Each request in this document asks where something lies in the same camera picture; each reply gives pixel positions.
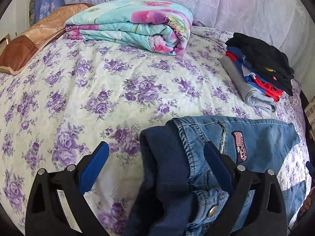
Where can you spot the purple floral bedspread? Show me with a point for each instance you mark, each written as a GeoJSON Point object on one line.
{"type": "Point", "coordinates": [75, 94]}

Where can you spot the folded red garment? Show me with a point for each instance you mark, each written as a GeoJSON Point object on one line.
{"type": "Point", "coordinates": [271, 91]}

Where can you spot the brown patchwork pillow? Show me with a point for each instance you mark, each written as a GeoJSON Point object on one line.
{"type": "Point", "coordinates": [29, 43]}

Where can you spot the lavender lace headboard cover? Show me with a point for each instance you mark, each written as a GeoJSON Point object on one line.
{"type": "Point", "coordinates": [285, 24]}

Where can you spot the folded blue garment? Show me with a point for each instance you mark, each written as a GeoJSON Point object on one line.
{"type": "Point", "coordinates": [246, 68]}

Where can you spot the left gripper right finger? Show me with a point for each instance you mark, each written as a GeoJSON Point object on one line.
{"type": "Point", "coordinates": [267, 214]}

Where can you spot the folded grey garment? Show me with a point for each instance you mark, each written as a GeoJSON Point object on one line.
{"type": "Point", "coordinates": [250, 94]}

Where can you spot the folded black garment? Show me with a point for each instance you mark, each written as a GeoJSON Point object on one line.
{"type": "Point", "coordinates": [265, 60]}

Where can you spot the folded turquoise floral quilt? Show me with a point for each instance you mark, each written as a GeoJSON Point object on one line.
{"type": "Point", "coordinates": [156, 26]}

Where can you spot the blue denim jeans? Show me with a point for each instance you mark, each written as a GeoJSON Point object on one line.
{"type": "Point", "coordinates": [179, 194]}

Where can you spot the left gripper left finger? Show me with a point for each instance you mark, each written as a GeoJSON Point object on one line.
{"type": "Point", "coordinates": [45, 215]}

